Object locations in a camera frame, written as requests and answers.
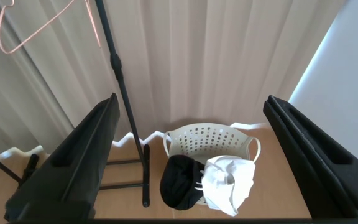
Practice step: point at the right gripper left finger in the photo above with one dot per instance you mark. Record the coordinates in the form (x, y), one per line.
(70, 174)

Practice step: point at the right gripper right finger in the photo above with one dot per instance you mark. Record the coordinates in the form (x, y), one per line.
(331, 174)

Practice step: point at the black garment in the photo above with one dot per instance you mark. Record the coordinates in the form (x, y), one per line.
(179, 183)

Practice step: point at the black clothes rack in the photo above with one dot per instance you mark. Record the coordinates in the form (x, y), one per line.
(117, 65)

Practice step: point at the white laundry basket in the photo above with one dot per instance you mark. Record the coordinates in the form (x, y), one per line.
(210, 140)

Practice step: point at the white garment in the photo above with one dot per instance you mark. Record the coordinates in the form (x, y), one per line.
(232, 183)

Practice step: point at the beige curtain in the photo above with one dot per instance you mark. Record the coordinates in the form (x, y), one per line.
(197, 62)

